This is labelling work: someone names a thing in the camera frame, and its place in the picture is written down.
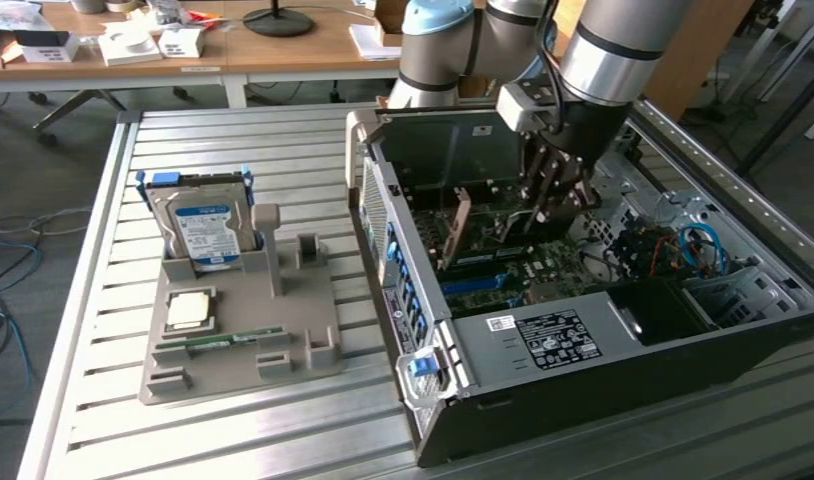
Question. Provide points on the grey power supply unit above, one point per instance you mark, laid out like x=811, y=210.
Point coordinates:
x=507, y=340

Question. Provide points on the brown cardboard box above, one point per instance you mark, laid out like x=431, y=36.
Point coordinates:
x=388, y=15

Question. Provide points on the installed RAM stick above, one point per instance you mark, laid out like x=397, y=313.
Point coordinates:
x=494, y=256

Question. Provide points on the green RAM stick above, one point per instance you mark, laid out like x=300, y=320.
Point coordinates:
x=213, y=341

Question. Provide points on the wooden desk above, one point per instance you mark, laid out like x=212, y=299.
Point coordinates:
x=280, y=50

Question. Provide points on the black lamp base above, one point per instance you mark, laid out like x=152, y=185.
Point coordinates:
x=277, y=22

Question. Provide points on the white box with tape roll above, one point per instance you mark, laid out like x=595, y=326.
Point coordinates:
x=128, y=46

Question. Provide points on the CPU chip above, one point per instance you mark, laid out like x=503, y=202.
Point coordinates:
x=188, y=311

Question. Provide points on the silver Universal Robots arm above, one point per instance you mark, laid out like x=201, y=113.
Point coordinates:
x=607, y=60

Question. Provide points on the clear plastic bag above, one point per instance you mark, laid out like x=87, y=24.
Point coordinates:
x=9, y=12

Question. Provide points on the black open PC case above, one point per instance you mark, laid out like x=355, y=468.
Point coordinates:
x=580, y=400

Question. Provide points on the silver disk bay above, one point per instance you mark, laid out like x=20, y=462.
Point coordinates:
x=740, y=300

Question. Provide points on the white box with black insert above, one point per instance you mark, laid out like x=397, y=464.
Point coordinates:
x=47, y=49

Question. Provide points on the low-profile graphics card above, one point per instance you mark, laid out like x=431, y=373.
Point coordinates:
x=460, y=225

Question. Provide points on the blue expansion slot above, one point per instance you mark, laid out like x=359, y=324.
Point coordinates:
x=474, y=286

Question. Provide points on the small white labelled box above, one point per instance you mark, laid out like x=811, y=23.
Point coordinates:
x=180, y=44

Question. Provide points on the hard disk with blue bracket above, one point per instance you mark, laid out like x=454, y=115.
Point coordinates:
x=203, y=230

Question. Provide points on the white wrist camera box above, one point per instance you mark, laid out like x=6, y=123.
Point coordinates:
x=520, y=107

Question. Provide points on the beige parts rack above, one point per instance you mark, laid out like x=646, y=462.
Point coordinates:
x=247, y=310

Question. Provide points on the black plastic fan shroud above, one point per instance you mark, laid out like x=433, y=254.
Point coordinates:
x=660, y=310

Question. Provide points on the green motherboard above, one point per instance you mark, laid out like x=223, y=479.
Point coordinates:
x=554, y=270

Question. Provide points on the white paper stack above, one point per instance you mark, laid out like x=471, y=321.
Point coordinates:
x=373, y=42

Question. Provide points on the grey caster leg frame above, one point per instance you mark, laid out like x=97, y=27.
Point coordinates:
x=67, y=110

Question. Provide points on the blue case latch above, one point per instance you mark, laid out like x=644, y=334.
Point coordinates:
x=423, y=365

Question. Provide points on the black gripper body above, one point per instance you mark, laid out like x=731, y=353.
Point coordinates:
x=590, y=130

